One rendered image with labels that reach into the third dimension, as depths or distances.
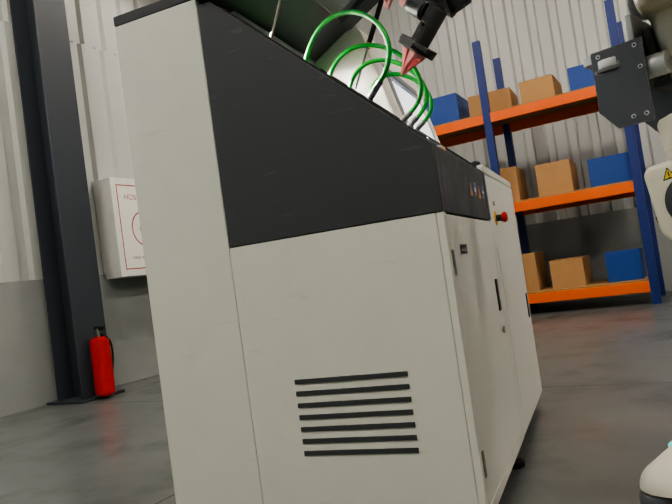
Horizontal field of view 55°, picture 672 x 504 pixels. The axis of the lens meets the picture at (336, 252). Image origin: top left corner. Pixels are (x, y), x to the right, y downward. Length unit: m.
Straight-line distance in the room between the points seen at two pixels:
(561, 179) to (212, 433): 5.77
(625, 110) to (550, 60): 7.20
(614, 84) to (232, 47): 0.94
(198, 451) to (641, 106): 1.36
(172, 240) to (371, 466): 0.80
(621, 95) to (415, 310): 0.63
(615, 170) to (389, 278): 5.66
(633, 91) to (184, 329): 1.23
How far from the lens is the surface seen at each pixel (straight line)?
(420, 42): 1.91
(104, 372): 5.32
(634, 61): 1.40
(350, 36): 2.42
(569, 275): 7.13
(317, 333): 1.61
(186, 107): 1.82
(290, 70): 1.68
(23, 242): 5.75
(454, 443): 1.56
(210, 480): 1.86
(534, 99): 7.28
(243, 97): 1.73
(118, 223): 6.04
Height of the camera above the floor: 0.67
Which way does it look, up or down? 2 degrees up
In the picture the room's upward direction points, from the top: 8 degrees counter-clockwise
